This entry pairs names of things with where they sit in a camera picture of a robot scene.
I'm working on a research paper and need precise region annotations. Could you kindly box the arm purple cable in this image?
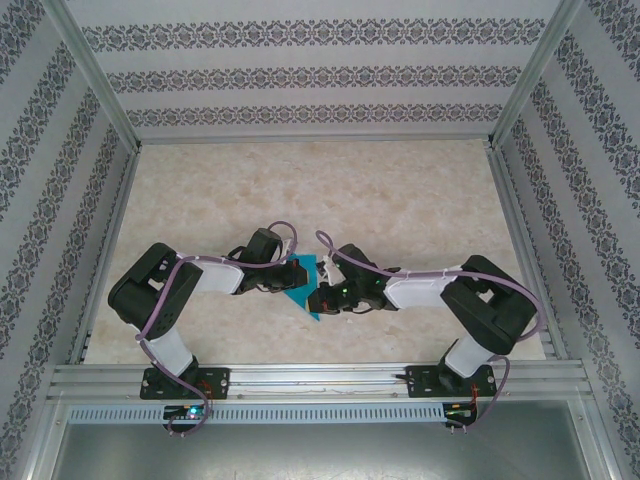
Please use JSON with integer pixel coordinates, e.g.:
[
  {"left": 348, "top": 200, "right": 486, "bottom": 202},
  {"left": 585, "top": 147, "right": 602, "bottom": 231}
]
[
  {"left": 314, "top": 229, "right": 544, "bottom": 436},
  {"left": 137, "top": 221, "right": 302, "bottom": 439}
]

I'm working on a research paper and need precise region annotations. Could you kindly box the grey slotted cable duct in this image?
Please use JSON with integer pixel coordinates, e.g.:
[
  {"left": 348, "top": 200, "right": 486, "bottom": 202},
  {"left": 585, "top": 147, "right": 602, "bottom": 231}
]
[{"left": 67, "top": 402, "right": 447, "bottom": 426}]

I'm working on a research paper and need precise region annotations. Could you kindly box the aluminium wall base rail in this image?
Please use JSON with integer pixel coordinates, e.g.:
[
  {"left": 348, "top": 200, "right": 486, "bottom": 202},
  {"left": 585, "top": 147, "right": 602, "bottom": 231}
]
[{"left": 135, "top": 132, "right": 496, "bottom": 147}]

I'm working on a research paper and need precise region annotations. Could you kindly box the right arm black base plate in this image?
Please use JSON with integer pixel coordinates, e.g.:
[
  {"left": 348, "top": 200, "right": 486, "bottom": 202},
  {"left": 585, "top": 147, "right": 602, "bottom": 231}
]
[{"left": 405, "top": 363, "right": 499, "bottom": 400}]

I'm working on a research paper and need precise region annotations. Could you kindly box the aluminium corner post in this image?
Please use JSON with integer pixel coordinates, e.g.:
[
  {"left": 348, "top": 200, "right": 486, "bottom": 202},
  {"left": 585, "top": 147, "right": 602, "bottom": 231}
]
[
  {"left": 487, "top": 0, "right": 586, "bottom": 151},
  {"left": 42, "top": 0, "right": 145, "bottom": 151}
]

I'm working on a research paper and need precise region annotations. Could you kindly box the aluminium side rail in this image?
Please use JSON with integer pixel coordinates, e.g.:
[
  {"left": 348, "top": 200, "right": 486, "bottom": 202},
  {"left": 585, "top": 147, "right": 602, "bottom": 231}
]
[
  {"left": 485, "top": 144, "right": 571, "bottom": 361},
  {"left": 67, "top": 147, "right": 144, "bottom": 364}
]

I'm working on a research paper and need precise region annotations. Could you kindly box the aluminium frame leg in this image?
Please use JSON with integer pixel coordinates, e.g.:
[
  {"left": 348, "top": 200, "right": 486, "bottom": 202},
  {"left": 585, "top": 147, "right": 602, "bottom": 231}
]
[
  {"left": 569, "top": 397, "right": 629, "bottom": 480},
  {"left": 9, "top": 397, "right": 71, "bottom": 480}
]

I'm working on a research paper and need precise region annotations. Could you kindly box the teal paper sheet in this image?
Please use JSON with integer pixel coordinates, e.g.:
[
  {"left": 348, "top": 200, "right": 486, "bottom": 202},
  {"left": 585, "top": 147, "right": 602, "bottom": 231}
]
[{"left": 284, "top": 253, "right": 326, "bottom": 325}]

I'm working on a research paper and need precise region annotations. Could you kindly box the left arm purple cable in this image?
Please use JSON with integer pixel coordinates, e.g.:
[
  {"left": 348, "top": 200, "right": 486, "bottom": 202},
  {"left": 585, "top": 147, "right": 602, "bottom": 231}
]
[{"left": 137, "top": 221, "right": 302, "bottom": 439}]

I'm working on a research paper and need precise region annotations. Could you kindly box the grey sheet metal panel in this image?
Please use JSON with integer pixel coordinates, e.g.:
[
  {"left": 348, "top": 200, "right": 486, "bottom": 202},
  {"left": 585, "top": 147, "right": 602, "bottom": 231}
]
[{"left": 47, "top": 422, "right": 609, "bottom": 480}]

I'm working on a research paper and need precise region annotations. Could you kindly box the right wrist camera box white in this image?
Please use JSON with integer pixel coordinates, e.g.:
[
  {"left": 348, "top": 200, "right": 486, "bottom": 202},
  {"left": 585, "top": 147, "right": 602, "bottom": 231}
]
[{"left": 318, "top": 253, "right": 342, "bottom": 282}]

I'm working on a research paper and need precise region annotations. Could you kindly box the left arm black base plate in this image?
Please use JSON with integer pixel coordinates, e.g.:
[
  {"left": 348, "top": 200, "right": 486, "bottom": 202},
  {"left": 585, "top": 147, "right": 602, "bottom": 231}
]
[{"left": 139, "top": 365, "right": 233, "bottom": 401}]

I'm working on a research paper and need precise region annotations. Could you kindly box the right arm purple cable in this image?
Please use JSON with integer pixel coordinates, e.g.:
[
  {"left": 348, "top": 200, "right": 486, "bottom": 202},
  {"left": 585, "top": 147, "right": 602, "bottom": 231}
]
[{"left": 314, "top": 229, "right": 544, "bottom": 436}]

